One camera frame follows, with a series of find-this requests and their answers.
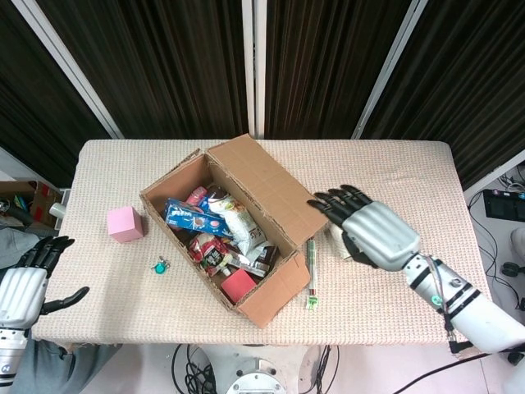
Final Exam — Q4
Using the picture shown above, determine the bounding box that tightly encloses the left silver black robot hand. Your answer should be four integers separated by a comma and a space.
0, 236, 90, 329

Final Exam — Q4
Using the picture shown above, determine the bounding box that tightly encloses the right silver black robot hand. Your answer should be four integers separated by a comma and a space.
307, 184, 422, 273

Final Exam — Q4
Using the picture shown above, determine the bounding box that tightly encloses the brown cardboard shipping box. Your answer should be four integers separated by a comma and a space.
139, 133, 329, 329

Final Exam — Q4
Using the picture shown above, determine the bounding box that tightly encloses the metal robot base column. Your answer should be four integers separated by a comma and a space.
226, 357, 290, 394

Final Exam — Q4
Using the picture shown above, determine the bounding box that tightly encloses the blue snack packet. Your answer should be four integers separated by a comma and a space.
165, 197, 233, 239

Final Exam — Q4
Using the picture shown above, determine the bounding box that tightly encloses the wrapped brown chopsticks pair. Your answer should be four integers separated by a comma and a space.
305, 238, 319, 296

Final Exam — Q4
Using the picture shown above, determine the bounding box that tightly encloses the open brown floor carton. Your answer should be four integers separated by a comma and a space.
0, 180, 62, 229

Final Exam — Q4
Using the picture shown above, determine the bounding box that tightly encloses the brown chocolate packet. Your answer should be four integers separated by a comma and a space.
240, 241, 281, 277

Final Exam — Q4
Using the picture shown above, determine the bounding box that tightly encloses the pink foam cube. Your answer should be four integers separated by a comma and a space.
106, 206, 144, 243

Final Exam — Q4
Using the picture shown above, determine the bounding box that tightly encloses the black electronic device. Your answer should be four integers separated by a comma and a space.
482, 189, 525, 221

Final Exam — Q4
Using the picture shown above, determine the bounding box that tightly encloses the white snack bag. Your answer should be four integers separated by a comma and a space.
206, 186, 272, 256

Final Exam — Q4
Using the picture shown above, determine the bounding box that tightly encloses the red block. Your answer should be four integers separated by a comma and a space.
221, 268, 258, 303

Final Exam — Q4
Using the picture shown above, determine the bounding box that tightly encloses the red snack pouch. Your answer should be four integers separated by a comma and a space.
188, 233, 235, 274

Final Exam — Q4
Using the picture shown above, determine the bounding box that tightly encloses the black pleated curtain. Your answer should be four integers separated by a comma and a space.
264, 0, 413, 140
0, 0, 112, 188
34, 0, 250, 140
363, 0, 525, 190

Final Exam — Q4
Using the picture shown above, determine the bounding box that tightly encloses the pink drink can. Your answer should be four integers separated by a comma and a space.
184, 186, 208, 206

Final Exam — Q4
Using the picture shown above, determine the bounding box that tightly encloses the green handled lint roller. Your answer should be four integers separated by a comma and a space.
327, 224, 354, 261

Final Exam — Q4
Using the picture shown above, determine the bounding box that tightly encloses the white frame post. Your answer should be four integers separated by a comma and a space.
11, 0, 125, 140
351, 0, 427, 140
463, 148, 525, 194
0, 145, 79, 194
240, 0, 267, 140

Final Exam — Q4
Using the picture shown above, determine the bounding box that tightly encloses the black braided cable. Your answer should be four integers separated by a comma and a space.
313, 344, 341, 394

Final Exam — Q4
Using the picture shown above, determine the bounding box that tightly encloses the black cable bundle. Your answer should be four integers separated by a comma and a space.
171, 343, 217, 394

